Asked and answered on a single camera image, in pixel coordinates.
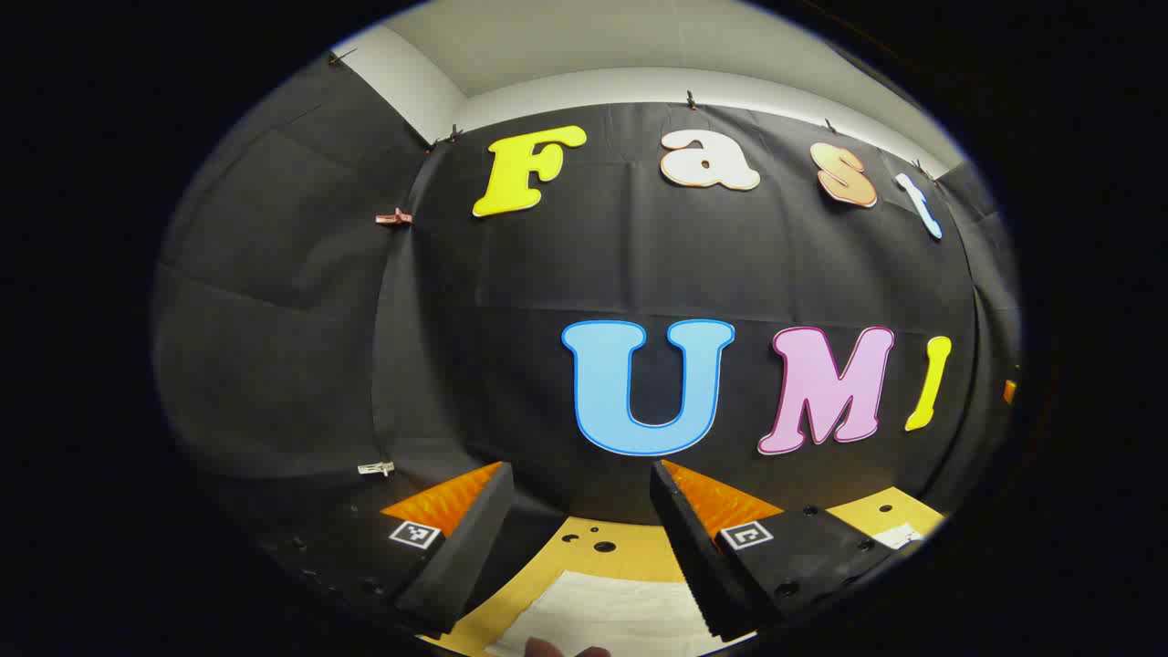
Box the white jeans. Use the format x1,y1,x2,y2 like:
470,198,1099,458
484,570,758,657

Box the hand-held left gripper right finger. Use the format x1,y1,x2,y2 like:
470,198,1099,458
650,459,900,642

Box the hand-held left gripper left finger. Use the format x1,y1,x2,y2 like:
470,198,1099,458
265,461,515,638

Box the black backdrop cloth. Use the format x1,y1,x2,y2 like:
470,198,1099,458
151,50,1023,548

